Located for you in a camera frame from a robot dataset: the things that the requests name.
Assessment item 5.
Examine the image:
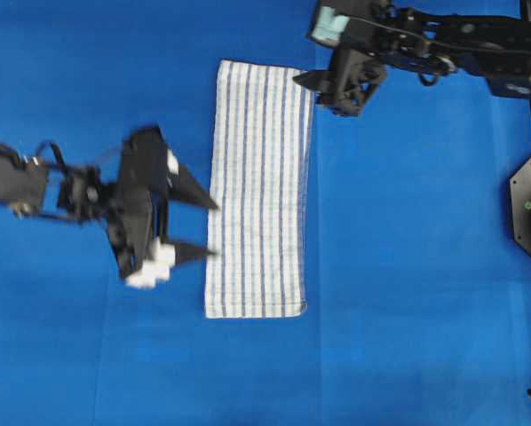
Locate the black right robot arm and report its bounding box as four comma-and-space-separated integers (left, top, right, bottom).
293, 1, 531, 117

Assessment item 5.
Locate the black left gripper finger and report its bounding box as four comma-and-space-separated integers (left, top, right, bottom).
170, 164, 218, 210
170, 241, 218, 266

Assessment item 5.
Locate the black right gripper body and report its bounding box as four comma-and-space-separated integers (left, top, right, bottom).
308, 1, 388, 116

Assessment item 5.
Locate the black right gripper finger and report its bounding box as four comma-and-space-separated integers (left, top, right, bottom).
293, 70, 330, 91

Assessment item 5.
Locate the blue white striped towel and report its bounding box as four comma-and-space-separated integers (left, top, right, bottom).
204, 60, 313, 320

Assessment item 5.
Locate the blue table mat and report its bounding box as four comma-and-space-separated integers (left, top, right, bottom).
0, 1, 531, 425

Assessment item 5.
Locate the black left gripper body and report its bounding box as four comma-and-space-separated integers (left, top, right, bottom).
106, 126, 178, 288

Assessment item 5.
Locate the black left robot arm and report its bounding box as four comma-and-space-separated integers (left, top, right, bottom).
0, 125, 218, 289

